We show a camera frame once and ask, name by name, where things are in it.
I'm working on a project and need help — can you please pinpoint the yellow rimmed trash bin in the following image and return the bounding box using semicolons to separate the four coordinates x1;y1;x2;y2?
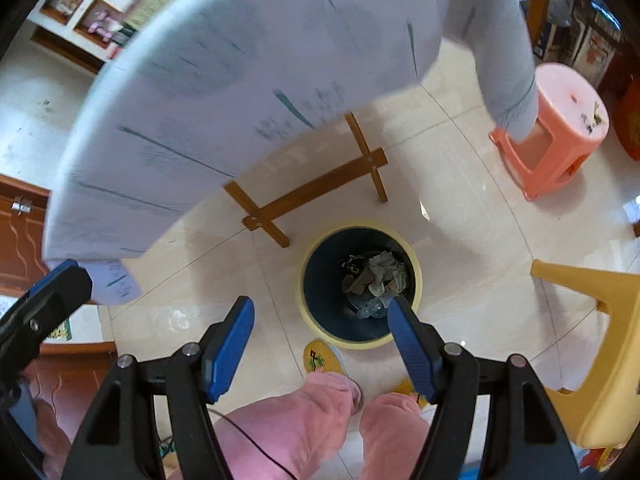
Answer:
297;222;423;351

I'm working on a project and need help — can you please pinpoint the brown wooden door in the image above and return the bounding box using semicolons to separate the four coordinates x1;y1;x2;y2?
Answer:
0;176;49;298

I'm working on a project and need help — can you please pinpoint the pink trouser right leg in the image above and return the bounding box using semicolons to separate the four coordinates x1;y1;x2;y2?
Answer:
359;392;430;480

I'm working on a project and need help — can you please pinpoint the pink trouser leg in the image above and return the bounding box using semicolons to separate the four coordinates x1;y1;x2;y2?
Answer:
214;387;350;479
359;392;430;480

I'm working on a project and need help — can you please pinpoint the yellow slipper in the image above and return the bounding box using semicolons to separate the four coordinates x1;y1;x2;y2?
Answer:
301;338;365;413

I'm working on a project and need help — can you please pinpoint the pink trouser left leg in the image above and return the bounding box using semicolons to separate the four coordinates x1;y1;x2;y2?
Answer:
214;387;350;479

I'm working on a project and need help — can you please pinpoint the yellow plastic chair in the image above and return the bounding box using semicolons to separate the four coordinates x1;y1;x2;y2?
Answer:
530;259;639;448

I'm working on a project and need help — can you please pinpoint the teal white patterned tablecloth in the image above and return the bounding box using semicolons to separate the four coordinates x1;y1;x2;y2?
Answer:
42;0;538;304

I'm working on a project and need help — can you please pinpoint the pink plastic stool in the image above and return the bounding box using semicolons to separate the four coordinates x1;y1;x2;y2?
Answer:
489;63;610;202

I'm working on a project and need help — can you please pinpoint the black cable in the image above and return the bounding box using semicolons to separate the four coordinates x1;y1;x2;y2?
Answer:
207;406;302;480

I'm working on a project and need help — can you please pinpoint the wooden table leg frame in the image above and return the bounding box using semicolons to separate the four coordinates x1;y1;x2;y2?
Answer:
224;112;388;248

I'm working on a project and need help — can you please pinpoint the white wall shelf unit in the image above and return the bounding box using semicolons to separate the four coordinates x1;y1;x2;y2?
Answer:
27;0;132;62

